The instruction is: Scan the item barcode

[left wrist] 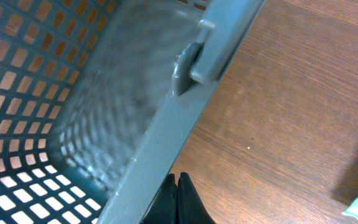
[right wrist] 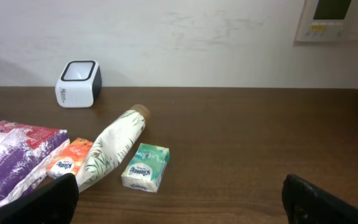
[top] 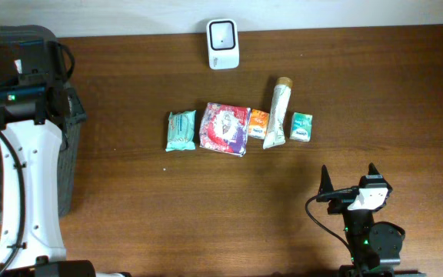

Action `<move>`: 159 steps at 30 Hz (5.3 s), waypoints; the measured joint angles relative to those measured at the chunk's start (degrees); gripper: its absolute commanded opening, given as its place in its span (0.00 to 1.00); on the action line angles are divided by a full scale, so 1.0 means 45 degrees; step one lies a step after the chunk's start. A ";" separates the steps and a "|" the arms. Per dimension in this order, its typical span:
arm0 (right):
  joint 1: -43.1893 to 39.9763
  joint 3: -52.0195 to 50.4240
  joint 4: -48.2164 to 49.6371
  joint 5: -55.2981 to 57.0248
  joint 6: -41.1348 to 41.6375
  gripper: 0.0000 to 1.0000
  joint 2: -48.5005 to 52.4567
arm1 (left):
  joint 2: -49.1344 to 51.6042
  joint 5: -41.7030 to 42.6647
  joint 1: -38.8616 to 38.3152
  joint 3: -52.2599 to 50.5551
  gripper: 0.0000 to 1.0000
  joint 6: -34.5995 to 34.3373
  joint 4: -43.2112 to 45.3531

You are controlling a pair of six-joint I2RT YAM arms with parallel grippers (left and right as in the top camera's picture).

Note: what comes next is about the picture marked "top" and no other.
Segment green tissue pack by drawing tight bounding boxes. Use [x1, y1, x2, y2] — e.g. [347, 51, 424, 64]
[290, 112, 313, 142]

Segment white tube with brown cap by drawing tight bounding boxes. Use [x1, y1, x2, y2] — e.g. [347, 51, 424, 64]
[263, 77, 293, 149]

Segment orange tissue pack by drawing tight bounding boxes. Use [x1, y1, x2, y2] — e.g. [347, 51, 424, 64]
[248, 109, 269, 139]

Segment red purple floral package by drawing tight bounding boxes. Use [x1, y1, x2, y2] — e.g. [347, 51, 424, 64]
[199, 102, 251, 157]

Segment teal wet wipes pack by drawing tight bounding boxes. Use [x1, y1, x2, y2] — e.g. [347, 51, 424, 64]
[165, 111, 195, 152]

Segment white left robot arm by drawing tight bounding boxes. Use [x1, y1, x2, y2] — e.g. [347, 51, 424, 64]
[0, 38, 99, 277]

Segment white barcode scanner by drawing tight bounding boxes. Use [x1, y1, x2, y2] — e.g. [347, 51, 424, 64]
[206, 18, 240, 70]

